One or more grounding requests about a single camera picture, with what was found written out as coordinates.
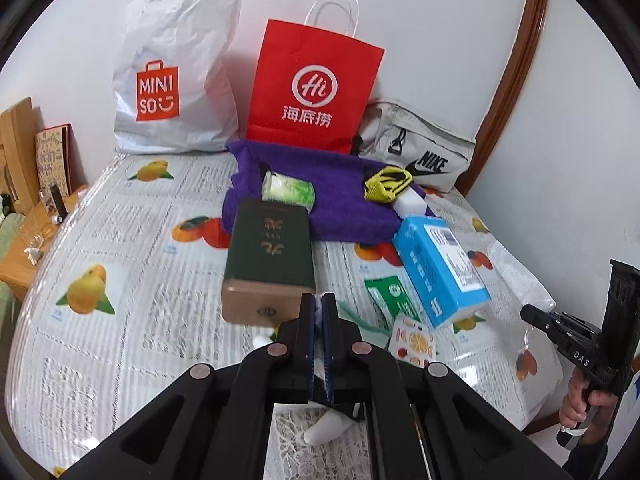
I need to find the green gold tea tin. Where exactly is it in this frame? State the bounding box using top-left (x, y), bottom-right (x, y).
top-left (221, 198), bottom-right (316, 327)

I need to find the green wet wipes pack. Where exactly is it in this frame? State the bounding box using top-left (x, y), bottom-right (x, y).
top-left (262, 171), bottom-right (316, 212)

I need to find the yellow black mesh pouch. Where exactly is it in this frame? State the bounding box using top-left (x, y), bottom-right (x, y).
top-left (363, 166), bottom-right (412, 204)

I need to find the wooden door frame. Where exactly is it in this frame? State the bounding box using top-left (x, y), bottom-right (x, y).
top-left (456, 0), bottom-right (548, 195)

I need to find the white eraser block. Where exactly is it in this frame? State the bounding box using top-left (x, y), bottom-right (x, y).
top-left (392, 188), bottom-right (427, 219)

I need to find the white glove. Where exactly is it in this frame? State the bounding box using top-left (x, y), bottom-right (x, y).
top-left (252, 334), bottom-right (356, 447)

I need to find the grey Nike waist bag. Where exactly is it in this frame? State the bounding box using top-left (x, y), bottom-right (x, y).
top-left (358, 99), bottom-right (475, 193)

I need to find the purple towel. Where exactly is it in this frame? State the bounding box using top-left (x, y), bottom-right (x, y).
top-left (221, 140), bottom-right (401, 245)

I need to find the fruit pattern tablecloth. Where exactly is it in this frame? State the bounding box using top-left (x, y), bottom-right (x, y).
top-left (6, 153), bottom-right (562, 474)

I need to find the orange print wipe sachet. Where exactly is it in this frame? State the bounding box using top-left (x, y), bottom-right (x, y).
top-left (388, 314), bottom-right (436, 368)

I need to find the blue tissue pack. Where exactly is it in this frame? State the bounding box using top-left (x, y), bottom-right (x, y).
top-left (392, 216), bottom-right (490, 327)

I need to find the green sachet packet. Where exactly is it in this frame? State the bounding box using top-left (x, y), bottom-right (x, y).
top-left (364, 276), bottom-right (421, 326)

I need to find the white Miniso plastic bag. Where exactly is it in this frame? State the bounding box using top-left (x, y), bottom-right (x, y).
top-left (113, 0), bottom-right (242, 154)

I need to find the red Haidilao paper bag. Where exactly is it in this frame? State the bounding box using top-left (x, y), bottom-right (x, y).
top-left (245, 0), bottom-right (384, 154)

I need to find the clear plastic bag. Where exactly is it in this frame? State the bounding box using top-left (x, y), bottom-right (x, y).
top-left (488, 240), bottom-right (556, 312)

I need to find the right hand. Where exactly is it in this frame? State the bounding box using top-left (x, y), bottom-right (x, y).
top-left (559, 368), bottom-right (618, 444)

